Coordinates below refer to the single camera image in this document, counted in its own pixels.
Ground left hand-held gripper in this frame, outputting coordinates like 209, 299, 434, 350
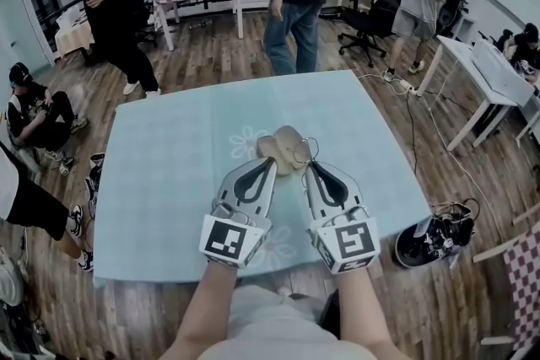
198, 158, 278, 269

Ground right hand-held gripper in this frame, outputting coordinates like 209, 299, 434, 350
303, 163, 381, 276

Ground beige glasses case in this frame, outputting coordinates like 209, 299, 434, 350
256, 125, 305, 178

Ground thin wire frame glasses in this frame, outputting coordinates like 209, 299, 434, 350
284, 135, 321, 168

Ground person's left forearm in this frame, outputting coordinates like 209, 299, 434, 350
159, 261, 238, 360

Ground person's right forearm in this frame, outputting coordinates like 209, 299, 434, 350
336, 267, 413, 360

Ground light blue floral tablecloth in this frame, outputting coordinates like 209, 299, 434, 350
92, 70, 432, 287

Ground black basin of gear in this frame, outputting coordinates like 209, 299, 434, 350
394, 200, 480, 270

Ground white power strip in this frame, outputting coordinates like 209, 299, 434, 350
384, 71, 423, 97

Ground person's light shirt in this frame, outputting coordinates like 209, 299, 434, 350
197, 284, 381, 360

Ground black office chair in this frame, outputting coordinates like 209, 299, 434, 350
338, 0, 406, 68
126, 0, 159, 47

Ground long white table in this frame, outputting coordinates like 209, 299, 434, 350
416, 35, 518, 152

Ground small white side table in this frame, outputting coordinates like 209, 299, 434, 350
514, 83, 540, 148

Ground black backpack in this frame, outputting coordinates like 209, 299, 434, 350
436, 0, 472, 37

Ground table with cream cloth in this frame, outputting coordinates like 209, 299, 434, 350
54, 8, 96, 58

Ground black floor cable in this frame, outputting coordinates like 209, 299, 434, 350
404, 94, 419, 176

